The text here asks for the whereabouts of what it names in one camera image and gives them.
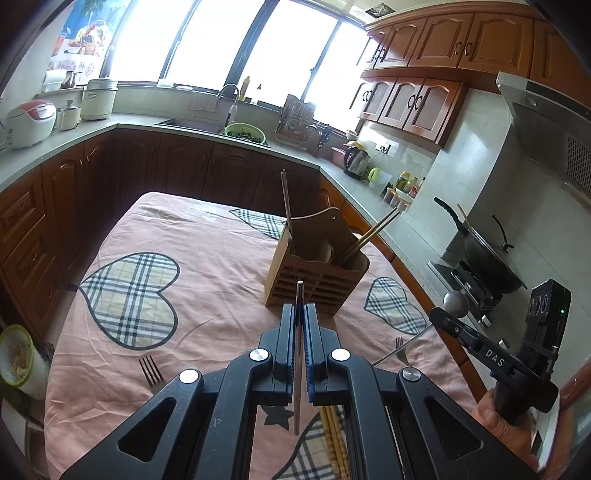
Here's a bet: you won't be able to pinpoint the grey kitchen countertop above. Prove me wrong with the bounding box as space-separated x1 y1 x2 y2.
0 111 462 301

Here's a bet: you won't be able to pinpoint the metal chopstick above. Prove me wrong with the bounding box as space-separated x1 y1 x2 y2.
281 169 293 232
294 281 305 437

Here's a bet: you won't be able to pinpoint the kitchen sink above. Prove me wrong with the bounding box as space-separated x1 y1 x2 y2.
154 117 273 148

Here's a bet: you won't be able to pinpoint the tropical fruit wall poster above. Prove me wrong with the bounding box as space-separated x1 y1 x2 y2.
48 0 123 77

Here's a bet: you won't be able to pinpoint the small white pot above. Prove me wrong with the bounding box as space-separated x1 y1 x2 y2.
58 102 83 132

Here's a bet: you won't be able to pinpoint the large kitchen window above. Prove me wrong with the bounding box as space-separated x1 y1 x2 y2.
104 0 384 132

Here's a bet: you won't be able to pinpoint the green colander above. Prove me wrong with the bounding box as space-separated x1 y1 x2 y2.
225 122 266 144

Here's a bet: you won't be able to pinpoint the black wok with lid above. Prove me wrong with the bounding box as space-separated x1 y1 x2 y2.
433 198 527 295

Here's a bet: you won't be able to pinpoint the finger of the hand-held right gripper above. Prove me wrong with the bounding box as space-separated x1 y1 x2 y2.
427 307 486 354

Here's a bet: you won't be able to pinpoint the row of spice jars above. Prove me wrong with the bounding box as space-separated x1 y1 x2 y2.
383 171 426 208

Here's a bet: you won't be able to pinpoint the dish rack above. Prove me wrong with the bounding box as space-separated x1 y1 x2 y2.
277 93 319 153

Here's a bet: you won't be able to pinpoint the gas stove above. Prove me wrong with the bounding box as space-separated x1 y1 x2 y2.
427 258 509 324

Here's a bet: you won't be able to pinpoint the wooden base cabinets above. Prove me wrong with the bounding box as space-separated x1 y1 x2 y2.
0 127 490 407

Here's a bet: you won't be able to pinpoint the wooden wall cabinet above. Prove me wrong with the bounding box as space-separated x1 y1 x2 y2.
365 14 591 93
355 78 465 148

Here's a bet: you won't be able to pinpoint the large white electric cooker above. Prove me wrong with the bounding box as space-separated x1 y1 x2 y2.
82 78 117 121

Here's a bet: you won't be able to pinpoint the paper towel roll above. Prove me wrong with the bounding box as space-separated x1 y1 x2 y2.
43 69 70 92

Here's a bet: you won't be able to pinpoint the metal sink faucet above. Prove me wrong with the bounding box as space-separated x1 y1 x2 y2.
217 84 242 127

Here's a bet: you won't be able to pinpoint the wooden utensil holder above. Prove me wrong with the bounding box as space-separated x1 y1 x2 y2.
264 208 370 317

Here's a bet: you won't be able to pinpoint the person's right hand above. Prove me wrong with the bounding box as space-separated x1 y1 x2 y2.
475 389 539 468

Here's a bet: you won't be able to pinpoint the green rimmed waste bin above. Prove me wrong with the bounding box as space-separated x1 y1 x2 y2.
0 324 47 400

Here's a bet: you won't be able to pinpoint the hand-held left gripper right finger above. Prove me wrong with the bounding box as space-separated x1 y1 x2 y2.
302 302 541 480

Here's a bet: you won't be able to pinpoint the metal spoon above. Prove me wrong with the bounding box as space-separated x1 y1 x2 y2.
373 291 469 368

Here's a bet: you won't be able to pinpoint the pink and white rice cooker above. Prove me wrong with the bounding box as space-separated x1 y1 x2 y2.
4 99 57 149

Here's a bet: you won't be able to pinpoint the steel electric kettle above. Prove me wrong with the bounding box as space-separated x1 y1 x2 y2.
342 144 371 181

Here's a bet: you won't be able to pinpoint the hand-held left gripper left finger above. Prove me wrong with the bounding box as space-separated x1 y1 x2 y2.
60 302 296 480

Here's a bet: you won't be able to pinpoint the pink heart print tablecloth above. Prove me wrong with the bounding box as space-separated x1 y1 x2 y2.
44 191 481 480

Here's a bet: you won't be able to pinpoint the steel range hood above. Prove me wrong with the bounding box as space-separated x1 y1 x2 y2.
496 71 591 208

